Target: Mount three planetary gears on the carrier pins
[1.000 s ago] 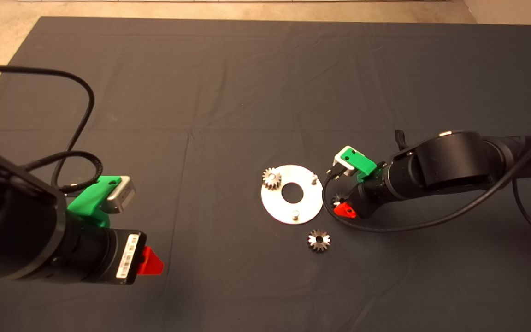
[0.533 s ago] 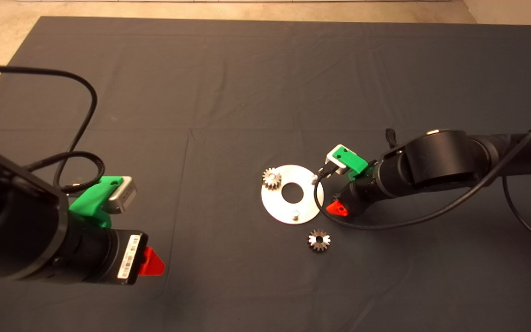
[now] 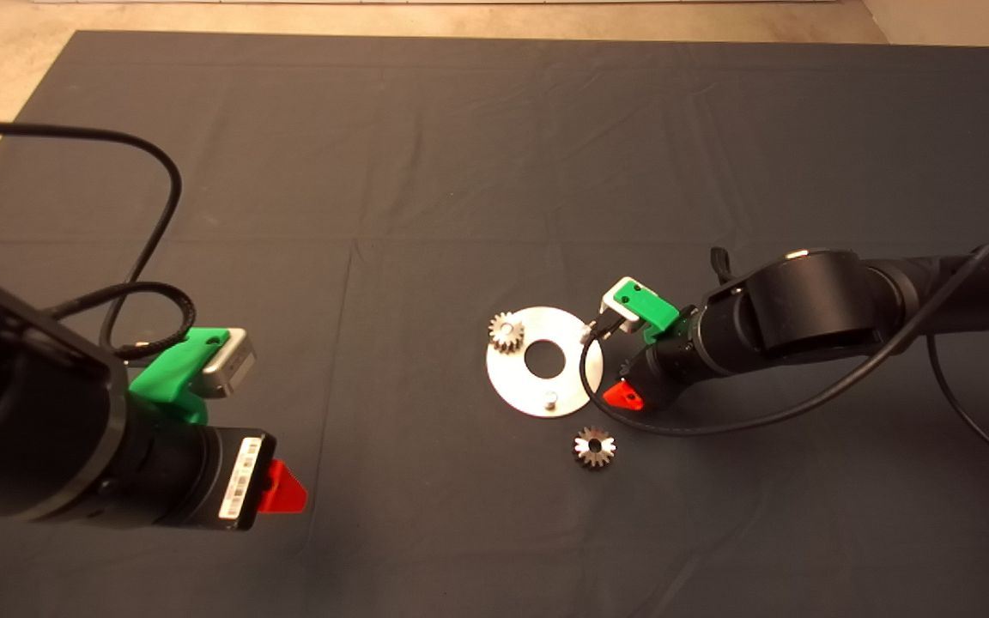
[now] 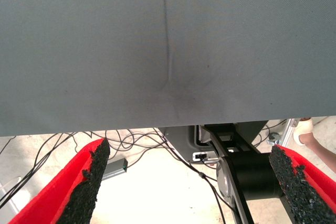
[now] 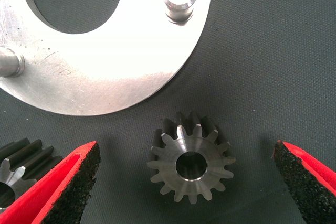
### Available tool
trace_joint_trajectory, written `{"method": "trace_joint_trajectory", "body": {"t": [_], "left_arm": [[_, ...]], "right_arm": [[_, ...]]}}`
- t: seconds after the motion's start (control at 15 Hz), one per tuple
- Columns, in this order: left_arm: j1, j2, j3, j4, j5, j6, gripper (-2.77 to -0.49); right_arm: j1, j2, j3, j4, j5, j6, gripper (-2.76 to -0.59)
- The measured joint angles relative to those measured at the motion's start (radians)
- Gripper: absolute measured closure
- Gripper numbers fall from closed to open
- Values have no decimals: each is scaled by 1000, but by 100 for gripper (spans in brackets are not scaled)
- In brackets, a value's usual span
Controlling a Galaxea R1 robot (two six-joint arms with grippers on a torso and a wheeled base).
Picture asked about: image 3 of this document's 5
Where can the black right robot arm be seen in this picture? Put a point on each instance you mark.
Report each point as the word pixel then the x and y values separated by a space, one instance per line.
pixel 812 300

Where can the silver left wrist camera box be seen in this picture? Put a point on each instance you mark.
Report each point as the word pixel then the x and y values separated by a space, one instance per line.
pixel 233 365

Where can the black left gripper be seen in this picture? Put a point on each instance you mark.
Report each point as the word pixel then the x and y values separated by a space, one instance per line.
pixel 177 472

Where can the green left camera mount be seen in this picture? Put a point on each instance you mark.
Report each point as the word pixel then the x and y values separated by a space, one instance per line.
pixel 168 378

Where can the bright steel planetary gear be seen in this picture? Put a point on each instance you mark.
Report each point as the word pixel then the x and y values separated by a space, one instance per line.
pixel 513 340

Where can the dark grey table cloth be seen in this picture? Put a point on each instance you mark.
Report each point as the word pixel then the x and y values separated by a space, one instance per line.
pixel 494 172

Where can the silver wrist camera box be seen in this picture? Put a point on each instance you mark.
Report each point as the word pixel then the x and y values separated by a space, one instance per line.
pixel 619 300
pixel 233 365

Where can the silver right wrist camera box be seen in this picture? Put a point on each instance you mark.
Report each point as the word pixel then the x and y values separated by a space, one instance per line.
pixel 619 300

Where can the dark steel planetary gear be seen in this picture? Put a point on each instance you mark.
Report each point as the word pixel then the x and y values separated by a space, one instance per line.
pixel 605 455

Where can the round metal carrier plate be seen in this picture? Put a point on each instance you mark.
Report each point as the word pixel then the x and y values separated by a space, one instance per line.
pixel 546 395

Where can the green right camera mount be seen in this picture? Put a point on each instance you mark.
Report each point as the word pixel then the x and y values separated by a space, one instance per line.
pixel 658 313

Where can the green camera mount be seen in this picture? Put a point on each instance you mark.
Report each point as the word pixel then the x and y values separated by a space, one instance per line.
pixel 658 313
pixel 168 378

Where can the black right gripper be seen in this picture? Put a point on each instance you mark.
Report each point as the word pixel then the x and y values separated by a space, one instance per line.
pixel 675 365

